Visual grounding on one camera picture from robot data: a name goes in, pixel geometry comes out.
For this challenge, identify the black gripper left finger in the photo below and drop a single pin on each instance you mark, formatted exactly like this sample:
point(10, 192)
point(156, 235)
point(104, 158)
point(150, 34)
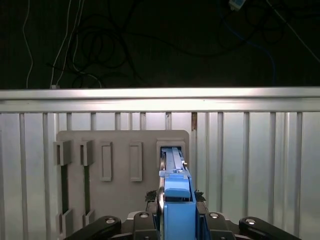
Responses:
point(142, 225)

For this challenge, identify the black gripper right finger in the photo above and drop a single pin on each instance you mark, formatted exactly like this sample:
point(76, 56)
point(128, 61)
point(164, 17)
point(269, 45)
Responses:
point(216, 225)

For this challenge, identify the hard disk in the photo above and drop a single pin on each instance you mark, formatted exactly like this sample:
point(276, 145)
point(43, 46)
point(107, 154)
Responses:
point(178, 217)

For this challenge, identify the grey plastic parts rack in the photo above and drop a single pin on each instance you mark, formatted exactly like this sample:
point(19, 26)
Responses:
point(120, 195)

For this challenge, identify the green RAM stick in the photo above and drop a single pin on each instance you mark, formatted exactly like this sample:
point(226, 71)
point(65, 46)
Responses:
point(87, 187)

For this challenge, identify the small white device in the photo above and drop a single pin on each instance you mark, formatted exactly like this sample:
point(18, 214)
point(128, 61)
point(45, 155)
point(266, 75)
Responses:
point(235, 3)

